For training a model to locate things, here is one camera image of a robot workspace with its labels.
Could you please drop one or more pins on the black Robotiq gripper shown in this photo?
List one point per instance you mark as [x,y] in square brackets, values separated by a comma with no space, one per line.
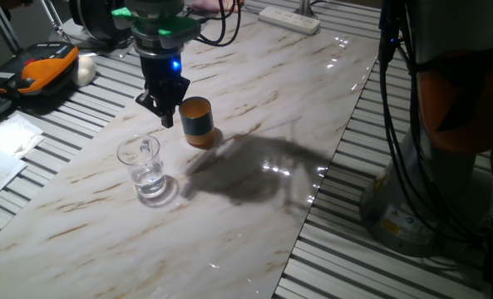
[163,79]

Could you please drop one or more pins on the clear glass mug with water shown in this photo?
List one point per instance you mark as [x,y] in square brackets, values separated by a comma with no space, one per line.
[146,182]

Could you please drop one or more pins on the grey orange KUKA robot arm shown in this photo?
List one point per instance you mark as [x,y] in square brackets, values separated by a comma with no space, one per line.
[458,104]

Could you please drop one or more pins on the orange cup with blue band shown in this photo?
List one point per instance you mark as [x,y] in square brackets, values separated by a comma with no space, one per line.
[196,124]

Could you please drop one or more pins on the white rounded object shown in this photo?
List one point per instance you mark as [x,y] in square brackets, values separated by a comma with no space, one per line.
[85,70]

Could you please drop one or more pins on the black round drum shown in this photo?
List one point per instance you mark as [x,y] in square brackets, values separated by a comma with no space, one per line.
[96,21]

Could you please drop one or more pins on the pink cloth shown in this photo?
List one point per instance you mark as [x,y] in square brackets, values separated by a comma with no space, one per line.
[208,5]

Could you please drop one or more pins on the orange black teach pendant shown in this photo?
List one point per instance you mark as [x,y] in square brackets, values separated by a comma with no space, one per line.
[42,70]

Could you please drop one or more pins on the white marble pattern board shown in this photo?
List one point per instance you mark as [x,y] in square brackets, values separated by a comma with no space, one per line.
[229,232]

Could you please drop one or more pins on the white paper tissue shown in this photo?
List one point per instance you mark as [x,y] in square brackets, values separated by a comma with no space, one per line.
[13,135]

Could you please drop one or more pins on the white power strip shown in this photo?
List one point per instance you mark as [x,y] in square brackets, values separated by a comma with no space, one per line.
[289,20]

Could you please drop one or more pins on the green camera mount plate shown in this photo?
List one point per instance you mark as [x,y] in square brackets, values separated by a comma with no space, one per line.
[175,30]

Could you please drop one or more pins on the slim aluminium post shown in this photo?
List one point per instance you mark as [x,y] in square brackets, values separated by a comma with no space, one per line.
[305,6]

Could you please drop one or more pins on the dark aluminium frame strut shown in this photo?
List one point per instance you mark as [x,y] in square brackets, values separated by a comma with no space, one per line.
[4,29]

